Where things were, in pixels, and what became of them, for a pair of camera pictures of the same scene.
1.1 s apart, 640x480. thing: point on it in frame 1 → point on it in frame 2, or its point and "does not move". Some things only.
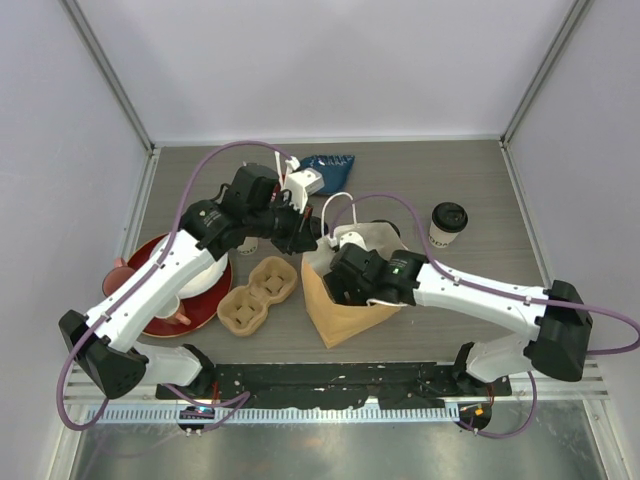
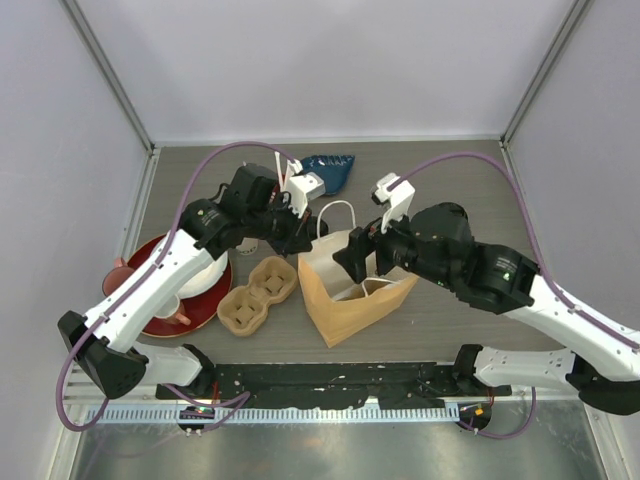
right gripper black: (339, 285) → (362, 242)
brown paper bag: (339, 322) does not move
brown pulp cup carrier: (242, 310) does not move
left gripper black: (302, 236) does not move
